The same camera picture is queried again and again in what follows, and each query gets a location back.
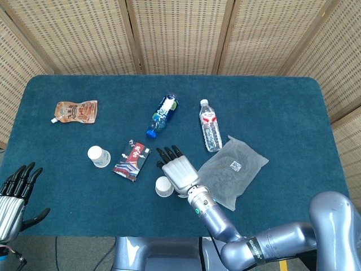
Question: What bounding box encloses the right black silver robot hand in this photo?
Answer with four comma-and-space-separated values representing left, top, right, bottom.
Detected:
156, 145, 201, 197

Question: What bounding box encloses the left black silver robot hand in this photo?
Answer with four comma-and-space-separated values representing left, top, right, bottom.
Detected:
0, 161, 51, 241

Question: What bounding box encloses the white paper cup blue flower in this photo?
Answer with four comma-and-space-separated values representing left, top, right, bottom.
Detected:
155, 176, 175, 198
87, 145, 111, 168

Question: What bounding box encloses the frosted zip bag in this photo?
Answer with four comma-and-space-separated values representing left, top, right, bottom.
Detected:
197, 135, 269, 212

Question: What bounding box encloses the clear water bottle red label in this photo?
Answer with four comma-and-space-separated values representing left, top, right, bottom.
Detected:
199, 99, 223, 153

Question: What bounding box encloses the blue cap labelled plastic bottle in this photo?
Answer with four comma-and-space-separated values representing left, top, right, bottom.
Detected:
146, 94, 181, 139

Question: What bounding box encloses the grey-blue robot torso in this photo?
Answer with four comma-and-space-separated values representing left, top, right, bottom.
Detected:
112, 236, 226, 271

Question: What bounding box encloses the blue table cloth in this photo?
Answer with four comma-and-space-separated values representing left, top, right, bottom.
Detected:
0, 75, 358, 238

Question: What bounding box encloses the brown spout pouch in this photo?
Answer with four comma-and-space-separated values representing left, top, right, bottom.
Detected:
50, 100, 98, 124

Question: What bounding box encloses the bamboo folding screen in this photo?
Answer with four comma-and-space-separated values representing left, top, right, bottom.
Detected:
0, 0, 361, 211

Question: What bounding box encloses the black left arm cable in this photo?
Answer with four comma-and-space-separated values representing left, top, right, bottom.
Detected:
7, 244, 28, 264

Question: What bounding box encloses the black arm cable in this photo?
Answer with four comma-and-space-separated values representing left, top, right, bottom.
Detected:
207, 225, 224, 253
7, 244, 28, 264

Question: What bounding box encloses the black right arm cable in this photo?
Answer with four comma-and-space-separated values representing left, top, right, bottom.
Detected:
207, 225, 224, 253

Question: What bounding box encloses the black right arm strap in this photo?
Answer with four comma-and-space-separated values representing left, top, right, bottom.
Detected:
246, 236, 268, 266

